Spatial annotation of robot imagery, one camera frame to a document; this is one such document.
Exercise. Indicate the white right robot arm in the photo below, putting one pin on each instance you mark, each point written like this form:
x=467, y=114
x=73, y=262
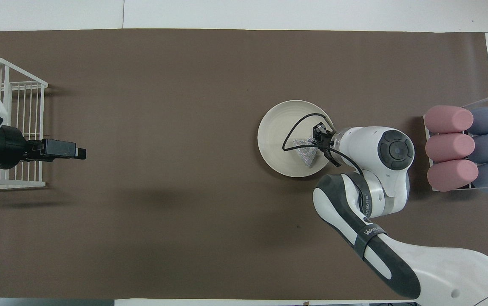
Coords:
x=439, y=272

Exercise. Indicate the pink cup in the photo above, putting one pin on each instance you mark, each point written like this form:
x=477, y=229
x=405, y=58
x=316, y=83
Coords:
x=448, y=120
x=452, y=175
x=448, y=148

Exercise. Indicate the silver mesh sponge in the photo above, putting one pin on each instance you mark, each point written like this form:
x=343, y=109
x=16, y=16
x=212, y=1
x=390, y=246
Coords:
x=307, y=158

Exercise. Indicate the cream round plate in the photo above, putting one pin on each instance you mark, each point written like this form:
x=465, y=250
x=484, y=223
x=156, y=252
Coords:
x=278, y=127

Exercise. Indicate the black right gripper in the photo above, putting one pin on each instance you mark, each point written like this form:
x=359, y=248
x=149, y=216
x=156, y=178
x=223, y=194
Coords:
x=331, y=140

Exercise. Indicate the brown table mat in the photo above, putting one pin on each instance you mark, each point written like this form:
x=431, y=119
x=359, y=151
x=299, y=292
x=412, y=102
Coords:
x=184, y=127

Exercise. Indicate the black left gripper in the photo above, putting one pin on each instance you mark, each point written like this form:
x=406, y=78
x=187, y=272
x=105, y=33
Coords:
x=8, y=146

